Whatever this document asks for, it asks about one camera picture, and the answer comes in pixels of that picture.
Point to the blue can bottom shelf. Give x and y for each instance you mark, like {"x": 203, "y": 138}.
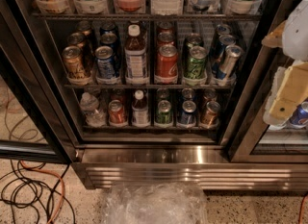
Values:
{"x": 186, "y": 115}

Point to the red Coke can front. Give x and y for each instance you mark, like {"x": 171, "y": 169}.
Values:
{"x": 166, "y": 71}

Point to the green soda can front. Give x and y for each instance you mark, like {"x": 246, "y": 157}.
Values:
{"x": 194, "y": 67}

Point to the clear plastic bag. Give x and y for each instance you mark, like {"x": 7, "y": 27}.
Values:
{"x": 163, "y": 203}

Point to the red can bottom shelf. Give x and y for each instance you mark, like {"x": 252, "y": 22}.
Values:
{"x": 117, "y": 114}

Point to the blue can right compartment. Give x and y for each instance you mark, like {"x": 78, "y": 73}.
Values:
{"x": 300, "y": 116}

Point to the blue Pepsi can front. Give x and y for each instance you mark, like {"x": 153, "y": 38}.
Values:
{"x": 106, "y": 65}

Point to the open fridge door left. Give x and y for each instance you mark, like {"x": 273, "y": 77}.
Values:
{"x": 22, "y": 106}

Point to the gold can front middle shelf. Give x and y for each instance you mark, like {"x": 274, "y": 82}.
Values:
{"x": 74, "y": 63}

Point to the orange can bottom shelf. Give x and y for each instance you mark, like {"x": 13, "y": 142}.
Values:
{"x": 209, "y": 116}

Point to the green can bottom shelf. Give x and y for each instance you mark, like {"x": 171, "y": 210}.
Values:
{"x": 163, "y": 113}

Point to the stainless steel fridge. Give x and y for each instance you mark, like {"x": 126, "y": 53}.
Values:
{"x": 241, "y": 153}

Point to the clear water bottle bottom shelf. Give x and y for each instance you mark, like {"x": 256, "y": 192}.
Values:
{"x": 90, "y": 107}

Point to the brown tea bottle shelf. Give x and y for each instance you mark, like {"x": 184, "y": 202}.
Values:
{"x": 140, "y": 109}
{"x": 135, "y": 55}

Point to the blue silver slim can front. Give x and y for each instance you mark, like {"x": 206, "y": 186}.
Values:
{"x": 231, "y": 55}

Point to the brown tea bottle middle shelf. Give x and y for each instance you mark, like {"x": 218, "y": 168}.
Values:
{"x": 135, "y": 55}

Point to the brown tea bottle bottom shelf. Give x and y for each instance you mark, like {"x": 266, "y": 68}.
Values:
{"x": 140, "y": 109}

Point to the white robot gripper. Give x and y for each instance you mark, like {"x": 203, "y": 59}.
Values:
{"x": 296, "y": 34}

